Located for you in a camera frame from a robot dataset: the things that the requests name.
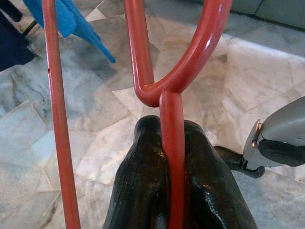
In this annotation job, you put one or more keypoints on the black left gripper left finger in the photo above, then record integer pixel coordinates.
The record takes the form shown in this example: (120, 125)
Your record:
(140, 186)

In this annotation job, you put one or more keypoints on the pink clothes hanger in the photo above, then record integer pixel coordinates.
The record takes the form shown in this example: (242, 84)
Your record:
(171, 143)

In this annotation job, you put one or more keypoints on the green sofa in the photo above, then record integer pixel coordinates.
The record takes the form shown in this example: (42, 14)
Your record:
(274, 7)

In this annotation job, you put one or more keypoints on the navy garment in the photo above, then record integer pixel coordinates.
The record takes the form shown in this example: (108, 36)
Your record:
(12, 47)

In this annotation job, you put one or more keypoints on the blue garment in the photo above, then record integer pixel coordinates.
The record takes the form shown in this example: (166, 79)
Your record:
(71, 21)

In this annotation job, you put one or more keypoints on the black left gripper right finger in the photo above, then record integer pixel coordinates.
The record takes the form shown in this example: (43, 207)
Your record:
(212, 190)

